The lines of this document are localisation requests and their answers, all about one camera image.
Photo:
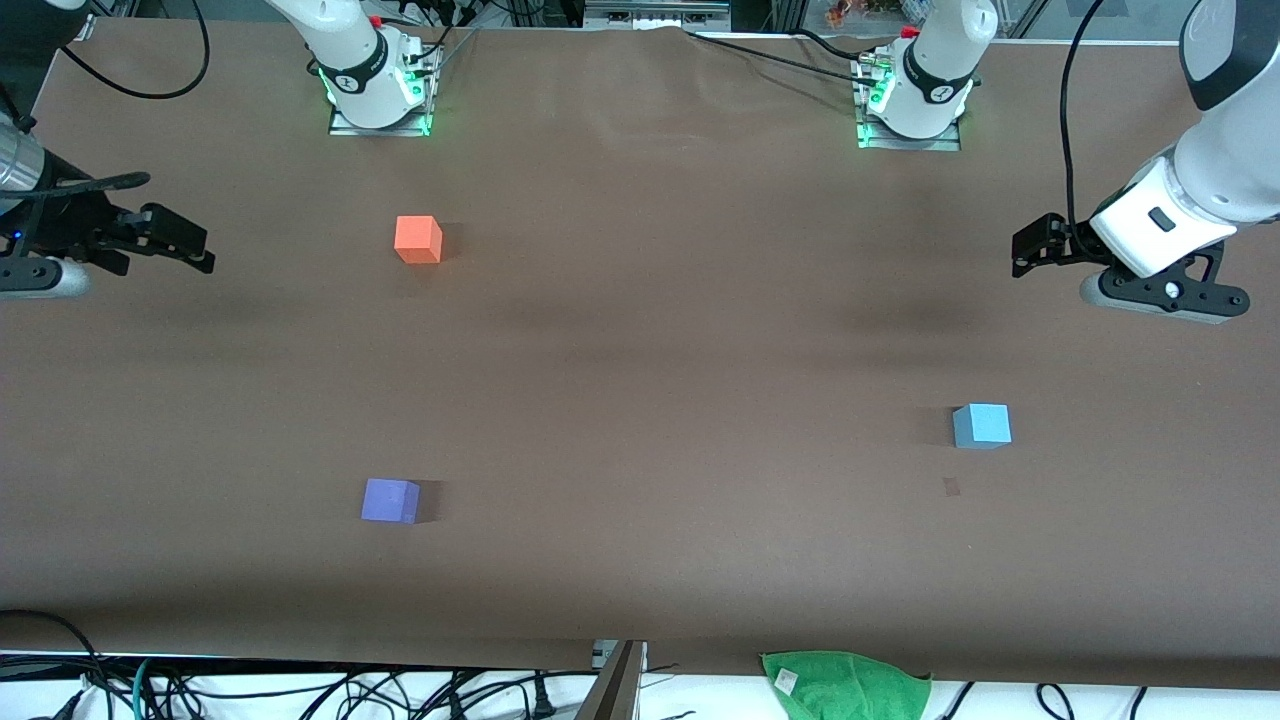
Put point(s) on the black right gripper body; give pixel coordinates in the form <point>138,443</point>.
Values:
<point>72,212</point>

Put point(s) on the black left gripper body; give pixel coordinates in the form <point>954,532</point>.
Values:
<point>1073,243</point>

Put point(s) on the light blue block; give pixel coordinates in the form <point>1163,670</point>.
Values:
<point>981,426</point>

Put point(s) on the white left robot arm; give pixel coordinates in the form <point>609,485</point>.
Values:
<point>1230,180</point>

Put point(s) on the orange block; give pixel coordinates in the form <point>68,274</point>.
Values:
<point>417,240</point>

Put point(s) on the purple block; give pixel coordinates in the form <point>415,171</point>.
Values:
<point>388,500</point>

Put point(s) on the brown paper table cover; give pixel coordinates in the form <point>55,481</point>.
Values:
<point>640,500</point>

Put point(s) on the green cloth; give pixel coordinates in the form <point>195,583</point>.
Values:
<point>845,690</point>

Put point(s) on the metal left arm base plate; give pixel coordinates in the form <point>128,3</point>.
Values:
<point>940,143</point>

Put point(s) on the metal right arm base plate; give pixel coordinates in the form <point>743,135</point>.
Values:
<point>345,128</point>

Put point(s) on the grey metal post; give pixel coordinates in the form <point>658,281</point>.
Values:
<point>612,690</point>

